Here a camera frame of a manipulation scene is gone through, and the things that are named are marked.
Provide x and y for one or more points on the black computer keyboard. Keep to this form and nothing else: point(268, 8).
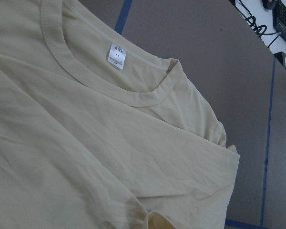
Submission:
point(279, 18)

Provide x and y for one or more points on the beige long-sleeve printed shirt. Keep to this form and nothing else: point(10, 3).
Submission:
point(96, 133)

